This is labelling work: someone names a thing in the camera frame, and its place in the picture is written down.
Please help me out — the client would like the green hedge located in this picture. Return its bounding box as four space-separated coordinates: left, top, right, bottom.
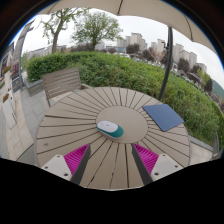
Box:
25 50 224 148

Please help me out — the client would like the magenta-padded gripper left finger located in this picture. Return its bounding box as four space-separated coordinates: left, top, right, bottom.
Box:
40 143 92 186

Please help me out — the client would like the beige parasol canopy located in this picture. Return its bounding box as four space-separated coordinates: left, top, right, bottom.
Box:
38 0 218 54

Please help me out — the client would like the white and teal computer mouse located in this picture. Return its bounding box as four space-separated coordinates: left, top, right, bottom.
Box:
95 120 125 140

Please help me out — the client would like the group of apartment buildings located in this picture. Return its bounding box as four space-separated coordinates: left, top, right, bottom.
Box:
115 32 208 73

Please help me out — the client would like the blue mouse pad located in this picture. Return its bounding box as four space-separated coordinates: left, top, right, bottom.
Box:
141 103 185 133

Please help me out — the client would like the round leafy green tree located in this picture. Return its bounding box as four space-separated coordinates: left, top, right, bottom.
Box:
70 10 124 52

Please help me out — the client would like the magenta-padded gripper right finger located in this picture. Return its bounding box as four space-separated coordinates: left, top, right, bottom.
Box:
131 142 184 186

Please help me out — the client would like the grey slatted wooden chair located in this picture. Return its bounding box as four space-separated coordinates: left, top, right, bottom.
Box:
42 66 92 108

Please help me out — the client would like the sparse thin-leaved tree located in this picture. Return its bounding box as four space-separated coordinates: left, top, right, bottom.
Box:
39 7 89 55

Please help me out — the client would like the dark curved parasol pole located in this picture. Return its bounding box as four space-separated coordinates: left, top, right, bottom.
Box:
157 26 175 102

